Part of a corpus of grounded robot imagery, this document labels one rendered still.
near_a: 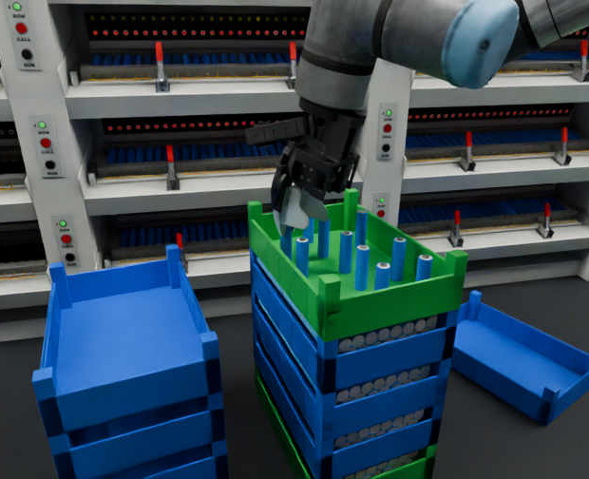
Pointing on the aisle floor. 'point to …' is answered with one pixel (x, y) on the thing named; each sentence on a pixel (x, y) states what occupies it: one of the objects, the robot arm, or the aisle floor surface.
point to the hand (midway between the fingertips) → (284, 223)
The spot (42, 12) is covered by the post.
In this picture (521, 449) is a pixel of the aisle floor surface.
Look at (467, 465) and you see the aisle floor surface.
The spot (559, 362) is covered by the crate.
